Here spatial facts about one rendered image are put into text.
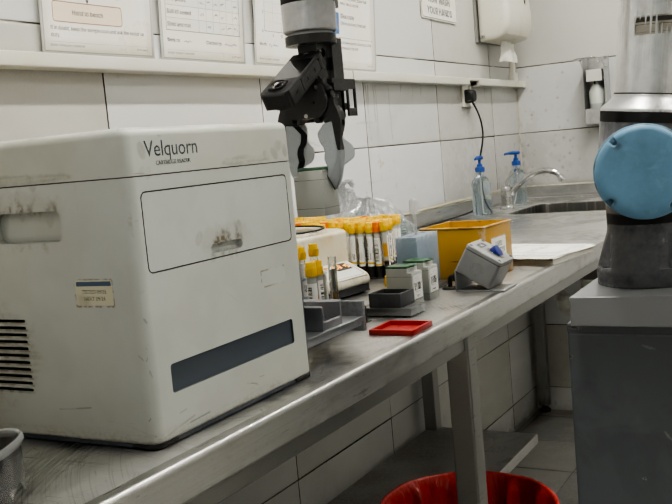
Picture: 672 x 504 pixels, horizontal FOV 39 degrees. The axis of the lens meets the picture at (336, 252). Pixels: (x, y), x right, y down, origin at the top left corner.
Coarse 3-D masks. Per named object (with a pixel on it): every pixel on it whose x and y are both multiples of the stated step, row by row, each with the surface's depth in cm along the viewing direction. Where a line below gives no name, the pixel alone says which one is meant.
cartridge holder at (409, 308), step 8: (376, 296) 147; (384, 296) 146; (392, 296) 145; (400, 296) 145; (408, 296) 147; (368, 304) 151; (376, 304) 147; (384, 304) 146; (392, 304) 146; (400, 304) 145; (408, 304) 147; (416, 304) 147; (424, 304) 148; (368, 312) 148; (376, 312) 147; (384, 312) 146; (392, 312) 145; (400, 312) 145; (408, 312) 144; (416, 312) 145
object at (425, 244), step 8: (424, 232) 171; (432, 232) 170; (400, 240) 165; (408, 240) 164; (416, 240) 164; (424, 240) 167; (432, 240) 170; (400, 248) 165; (408, 248) 165; (416, 248) 164; (424, 248) 167; (432, 248) 170; (400, 256) 166; (408, 256) 165; (416, 256) 164; (424, 256) 167; (432, 256) 170; (440, 280) 172
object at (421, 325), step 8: (392, 320) 139; (400, 320) 138; (408, 320) 137; (416, 320) 137; (376, 328) 135; (384, 328) 136; (392, 328) 136; (400, 328) 135; (408, 328) 135; (416, 328) 131; (424, 328) 133
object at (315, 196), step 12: (300, 180) 130; (312, 180) 129; (324, 180) 129; (300, 192) 131; (312, 192) 130; (324, 192) 129; (336, 192) 132; (300, 204) 131; (312, 204) 130; (324, 204) 129; (336, 204) 131; (300, 216) 131; (312, 216) 130
